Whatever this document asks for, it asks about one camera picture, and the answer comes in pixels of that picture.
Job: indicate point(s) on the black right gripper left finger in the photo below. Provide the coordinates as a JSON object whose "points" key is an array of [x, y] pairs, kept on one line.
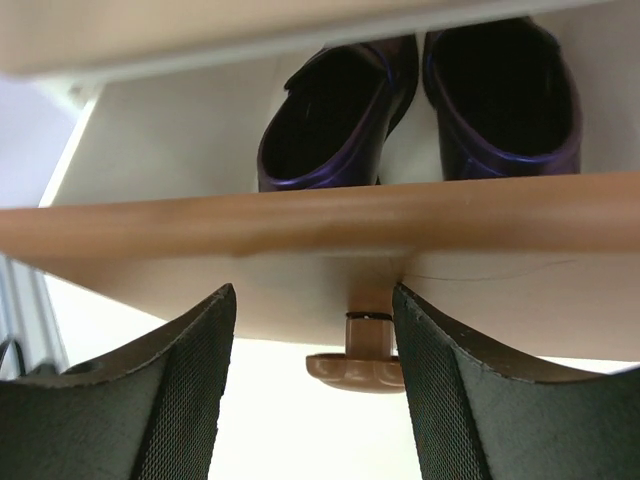
{"points": [[147, 410]]}

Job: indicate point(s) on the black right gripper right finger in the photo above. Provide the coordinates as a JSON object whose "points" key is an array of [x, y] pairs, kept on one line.
{"points": [[483, 410]]}

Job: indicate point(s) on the brown-front pulled-out drawer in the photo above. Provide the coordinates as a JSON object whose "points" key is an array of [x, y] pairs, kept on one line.
{"points": [[158, 206]]}

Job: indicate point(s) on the purple metallic loafer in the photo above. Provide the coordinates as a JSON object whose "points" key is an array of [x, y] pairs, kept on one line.
{"points": [[505, 100], [340, 107]]}

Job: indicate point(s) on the white plastic shoe cabinet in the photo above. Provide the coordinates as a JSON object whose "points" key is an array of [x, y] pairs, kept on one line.
{"points": [[119, 39]]}

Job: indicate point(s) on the brown lower drawer knob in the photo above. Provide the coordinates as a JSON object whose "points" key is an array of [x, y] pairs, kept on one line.
{"points": [[367, 364]]}

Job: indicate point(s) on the aluminium mounting rail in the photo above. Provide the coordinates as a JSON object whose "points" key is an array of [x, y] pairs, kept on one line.
{"points": [[31, 341]]}

